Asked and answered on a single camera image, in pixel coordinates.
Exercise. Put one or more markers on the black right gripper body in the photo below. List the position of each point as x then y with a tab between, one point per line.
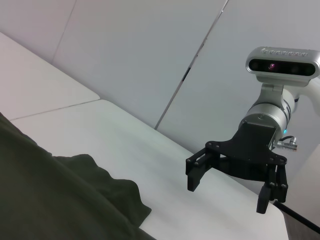
250	150

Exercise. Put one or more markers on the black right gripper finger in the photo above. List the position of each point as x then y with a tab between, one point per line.
197	170
268	190

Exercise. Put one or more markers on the dark green shirt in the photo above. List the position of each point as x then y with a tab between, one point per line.
55	195

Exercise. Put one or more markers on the black table edge bar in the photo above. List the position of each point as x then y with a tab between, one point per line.
300	216

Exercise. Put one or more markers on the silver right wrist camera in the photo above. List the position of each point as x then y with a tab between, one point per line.
282	65

